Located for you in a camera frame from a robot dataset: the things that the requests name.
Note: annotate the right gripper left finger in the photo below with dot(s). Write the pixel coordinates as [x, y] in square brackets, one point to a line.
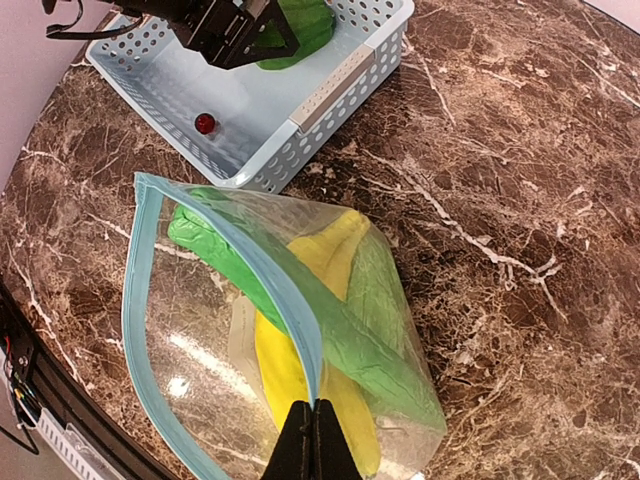
[292, 457]

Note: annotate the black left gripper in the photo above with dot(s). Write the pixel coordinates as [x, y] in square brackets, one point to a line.
[228, 34]

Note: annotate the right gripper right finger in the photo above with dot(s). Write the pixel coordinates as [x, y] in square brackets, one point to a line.
[332, 458]

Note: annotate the green toy bell pepper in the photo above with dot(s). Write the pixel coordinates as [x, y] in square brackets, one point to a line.
[312, 22]

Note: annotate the clear zip top bag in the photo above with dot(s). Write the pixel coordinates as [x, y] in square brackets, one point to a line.
[216, 378]

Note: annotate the long green toy cucumber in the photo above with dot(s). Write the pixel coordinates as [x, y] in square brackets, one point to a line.
[220, 228]

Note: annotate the short green toy gourd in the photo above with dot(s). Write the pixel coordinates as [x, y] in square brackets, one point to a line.
[376, 295]

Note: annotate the light blue plastic basket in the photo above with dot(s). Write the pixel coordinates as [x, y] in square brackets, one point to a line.
[268, 123]

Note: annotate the small red toy cherry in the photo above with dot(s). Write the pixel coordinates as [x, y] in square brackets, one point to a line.
[205, 124]

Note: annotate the white slotted cable duct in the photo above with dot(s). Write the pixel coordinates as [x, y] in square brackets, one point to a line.
[80, 457]

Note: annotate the black front frame rail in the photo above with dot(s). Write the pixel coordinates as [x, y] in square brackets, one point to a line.
[36, 379]

